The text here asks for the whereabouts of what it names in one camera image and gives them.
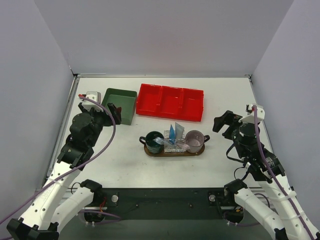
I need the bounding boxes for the lilac mug black handle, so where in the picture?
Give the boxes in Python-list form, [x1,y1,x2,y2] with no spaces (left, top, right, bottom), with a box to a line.
[185,130,210,154]

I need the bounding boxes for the dark green mug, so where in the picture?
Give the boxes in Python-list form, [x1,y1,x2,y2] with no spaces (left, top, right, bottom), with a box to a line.
[139,131,164,154]

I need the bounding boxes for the white toothpaste tube orange cap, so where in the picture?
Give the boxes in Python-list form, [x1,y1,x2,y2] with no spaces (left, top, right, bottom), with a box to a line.
[175,122,185,140]

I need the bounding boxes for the blue white toothpaste tube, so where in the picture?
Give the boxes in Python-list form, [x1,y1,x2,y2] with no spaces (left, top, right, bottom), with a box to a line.
[169,124,176,140]

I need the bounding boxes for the clear acrylic toothbrush holder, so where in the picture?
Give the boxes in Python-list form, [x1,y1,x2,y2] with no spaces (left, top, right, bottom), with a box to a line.
[163,130,186,153]

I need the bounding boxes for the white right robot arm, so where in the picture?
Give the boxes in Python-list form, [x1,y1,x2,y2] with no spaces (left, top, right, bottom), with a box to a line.
[212,105,320,240]

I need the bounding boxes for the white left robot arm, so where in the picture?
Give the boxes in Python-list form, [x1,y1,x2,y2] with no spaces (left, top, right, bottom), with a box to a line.
[6,102,122,240]

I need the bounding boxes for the oval wooden tray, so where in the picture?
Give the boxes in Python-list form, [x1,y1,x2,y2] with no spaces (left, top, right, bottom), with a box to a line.
[143,144,205,157]

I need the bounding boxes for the red compartment tray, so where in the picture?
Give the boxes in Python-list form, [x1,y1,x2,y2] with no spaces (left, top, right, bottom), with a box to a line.
[136,83,204,122]

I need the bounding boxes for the green plastic bin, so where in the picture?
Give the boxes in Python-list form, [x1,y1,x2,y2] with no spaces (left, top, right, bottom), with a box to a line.
[102,88,138,126]

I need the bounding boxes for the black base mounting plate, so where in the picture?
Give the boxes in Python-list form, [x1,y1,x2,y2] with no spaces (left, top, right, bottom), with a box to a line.
[81,187,245,223]

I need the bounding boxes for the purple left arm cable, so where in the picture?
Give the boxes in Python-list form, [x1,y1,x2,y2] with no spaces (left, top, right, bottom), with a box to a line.
[0,94,123,226]

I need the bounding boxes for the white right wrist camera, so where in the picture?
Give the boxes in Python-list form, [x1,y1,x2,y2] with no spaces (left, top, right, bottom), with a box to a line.
[238,104,265,124]

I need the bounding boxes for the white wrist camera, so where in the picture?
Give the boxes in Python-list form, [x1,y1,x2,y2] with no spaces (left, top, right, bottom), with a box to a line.
[238,104,265,124]
[78,91,103,112]

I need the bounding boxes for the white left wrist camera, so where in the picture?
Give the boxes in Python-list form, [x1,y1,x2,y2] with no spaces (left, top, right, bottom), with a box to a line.
[78,91,103,112]

